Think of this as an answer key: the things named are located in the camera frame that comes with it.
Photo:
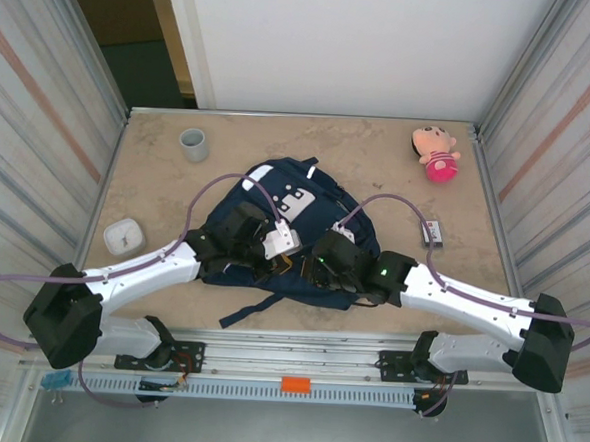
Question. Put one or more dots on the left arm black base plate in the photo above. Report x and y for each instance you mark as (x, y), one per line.
(191, 355)

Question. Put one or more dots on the clear box with red label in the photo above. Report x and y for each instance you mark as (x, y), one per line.
(433, 233)

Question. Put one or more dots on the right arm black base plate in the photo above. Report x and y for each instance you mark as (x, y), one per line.
(391, 367)

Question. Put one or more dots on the navy blue backpack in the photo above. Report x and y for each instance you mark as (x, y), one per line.
(306, 201)

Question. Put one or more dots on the grey plastic cup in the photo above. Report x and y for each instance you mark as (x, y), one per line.
(194, 145)

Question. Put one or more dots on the pink plush doll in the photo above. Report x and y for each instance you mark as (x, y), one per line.
(439, 162)

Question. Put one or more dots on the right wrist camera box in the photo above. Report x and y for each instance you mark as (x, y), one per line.
(344, 232)

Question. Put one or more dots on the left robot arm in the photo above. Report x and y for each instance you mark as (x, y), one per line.
(136, 271)

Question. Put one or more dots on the white square container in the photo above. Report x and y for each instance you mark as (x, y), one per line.
(123, 238)

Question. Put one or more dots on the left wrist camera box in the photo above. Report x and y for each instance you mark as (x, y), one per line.
(281, 240)

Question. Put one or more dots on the blue binder clip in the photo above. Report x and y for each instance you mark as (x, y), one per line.
(56, 380)

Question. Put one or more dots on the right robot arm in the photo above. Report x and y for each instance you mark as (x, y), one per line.
(470, 307)

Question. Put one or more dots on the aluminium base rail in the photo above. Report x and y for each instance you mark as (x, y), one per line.
(292, 353)

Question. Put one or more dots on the orange block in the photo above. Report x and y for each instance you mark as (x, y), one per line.
(296, 385)

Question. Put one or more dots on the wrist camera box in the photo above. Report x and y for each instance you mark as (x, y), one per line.
(281, 240)
(344, 232)

